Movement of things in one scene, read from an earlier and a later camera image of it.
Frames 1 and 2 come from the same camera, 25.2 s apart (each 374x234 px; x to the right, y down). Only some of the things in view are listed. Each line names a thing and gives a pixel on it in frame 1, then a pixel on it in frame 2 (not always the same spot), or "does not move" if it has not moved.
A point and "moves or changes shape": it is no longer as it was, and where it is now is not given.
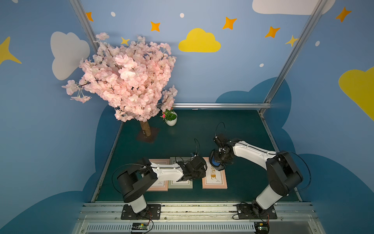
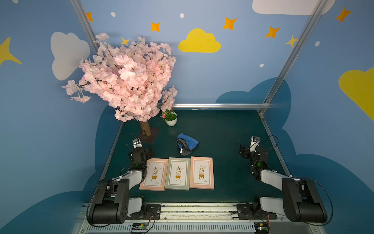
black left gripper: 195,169 -> 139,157
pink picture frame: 214,179 moves or changes shape
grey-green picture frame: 187,184 does not move
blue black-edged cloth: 217,165 -> 186,144
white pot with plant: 170,117 does not move
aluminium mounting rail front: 105,218 does not move
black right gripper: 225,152 -> 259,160
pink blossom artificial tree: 134,79 does not move
